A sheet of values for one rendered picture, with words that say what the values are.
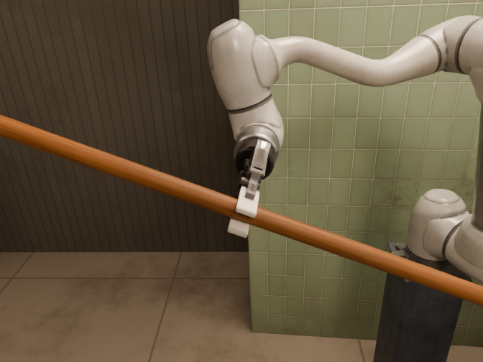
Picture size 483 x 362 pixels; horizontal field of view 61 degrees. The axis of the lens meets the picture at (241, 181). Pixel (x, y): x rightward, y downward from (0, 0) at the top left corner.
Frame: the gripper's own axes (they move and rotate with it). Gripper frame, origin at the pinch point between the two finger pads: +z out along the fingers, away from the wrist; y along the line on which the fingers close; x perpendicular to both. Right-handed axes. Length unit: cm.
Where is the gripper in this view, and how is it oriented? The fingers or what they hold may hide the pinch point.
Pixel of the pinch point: (244, 210)
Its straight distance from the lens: 62.7
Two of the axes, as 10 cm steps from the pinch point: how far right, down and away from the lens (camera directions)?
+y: -3.2, 8.2, 4.7
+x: -9.4, -3.3, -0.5
